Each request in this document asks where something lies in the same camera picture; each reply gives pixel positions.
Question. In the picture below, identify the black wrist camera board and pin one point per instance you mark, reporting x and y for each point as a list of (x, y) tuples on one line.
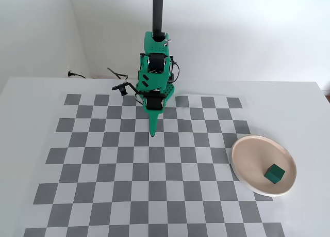
[(124, 92)]

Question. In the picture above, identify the beige round plate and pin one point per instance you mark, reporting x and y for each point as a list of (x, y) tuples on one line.
[(252, 159)]

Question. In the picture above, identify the grey checkerboard mat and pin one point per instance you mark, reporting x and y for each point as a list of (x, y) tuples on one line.
[(129, 146)]

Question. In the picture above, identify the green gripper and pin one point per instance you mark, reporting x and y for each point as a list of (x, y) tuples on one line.
[(153, 103)]

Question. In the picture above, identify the green perforated robot base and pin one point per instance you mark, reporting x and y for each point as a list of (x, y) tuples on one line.
[(170, 91)]

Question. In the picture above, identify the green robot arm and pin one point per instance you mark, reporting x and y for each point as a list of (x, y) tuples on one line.
[(154, 44)]

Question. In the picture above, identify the black vertical pole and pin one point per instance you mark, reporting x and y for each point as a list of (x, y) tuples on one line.
[(157, 12)]

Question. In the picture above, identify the dark green dice cube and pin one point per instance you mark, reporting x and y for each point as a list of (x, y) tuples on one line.
[(274, 173)]

